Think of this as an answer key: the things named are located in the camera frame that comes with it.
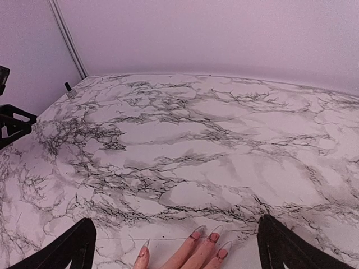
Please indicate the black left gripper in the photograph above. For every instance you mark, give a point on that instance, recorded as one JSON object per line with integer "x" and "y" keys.
{"x": 15, "y": 128}

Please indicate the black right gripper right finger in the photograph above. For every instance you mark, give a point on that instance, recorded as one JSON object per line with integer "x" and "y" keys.
{"x": 279, "y": 247}

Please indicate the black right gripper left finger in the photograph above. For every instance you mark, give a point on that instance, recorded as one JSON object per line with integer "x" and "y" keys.
{"x": 74, "y": 248}

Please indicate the left aluminium corner post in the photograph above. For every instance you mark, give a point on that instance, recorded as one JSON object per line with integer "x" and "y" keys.
{"x": 67, "y": 38}

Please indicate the person's hand with long nails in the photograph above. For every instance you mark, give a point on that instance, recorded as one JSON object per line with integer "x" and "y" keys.
{"x": 197, "y": 253}

